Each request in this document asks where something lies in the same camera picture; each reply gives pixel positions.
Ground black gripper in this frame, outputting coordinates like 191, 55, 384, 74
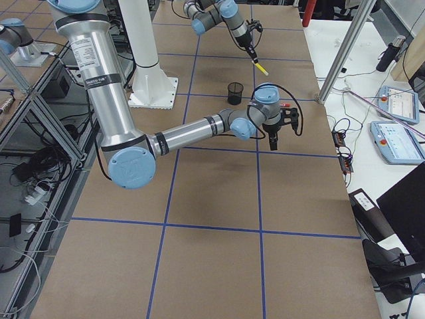
262, 123, 282, 151
234, 31, 258, 64

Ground yellow marker pen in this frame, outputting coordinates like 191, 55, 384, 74
253, 62, 269, 76

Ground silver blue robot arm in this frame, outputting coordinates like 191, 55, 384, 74
183, 0, 263, 64
49, 1, 283, 189

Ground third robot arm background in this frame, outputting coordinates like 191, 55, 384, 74
1, 18, 56, 67

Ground black mesh pen cup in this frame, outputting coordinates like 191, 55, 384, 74
227, 82, 244, 106

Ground orange black connector box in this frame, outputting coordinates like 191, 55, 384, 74
332, 131, 346, 148

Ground red cylinder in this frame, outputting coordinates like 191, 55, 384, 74
302, 0, 317, 28

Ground brown paper table cover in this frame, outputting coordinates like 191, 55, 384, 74
31, 4, 380, 318

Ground white pillar with base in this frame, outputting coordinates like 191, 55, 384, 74
119, 0, 179, 110

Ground near teach pendant tablet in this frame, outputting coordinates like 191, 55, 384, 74
369, 121, 424, 165

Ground teach pendant tablet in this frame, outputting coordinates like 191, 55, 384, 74
377, 86, 420, 124
369, 121, 424, 165

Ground far teach pendant tablet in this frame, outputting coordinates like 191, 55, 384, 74
377, 86, 420, 124

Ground black water bottle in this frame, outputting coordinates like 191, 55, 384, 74
376, 35, 406, 72

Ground black monitor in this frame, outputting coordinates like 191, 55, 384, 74
377, 163, 424, 262

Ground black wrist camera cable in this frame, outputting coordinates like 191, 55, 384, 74
218, 83, 304, 140

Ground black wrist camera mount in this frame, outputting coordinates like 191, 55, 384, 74
280, 108, 299, 132

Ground aluminium frame post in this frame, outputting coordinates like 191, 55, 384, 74
316, 0, 375, 104

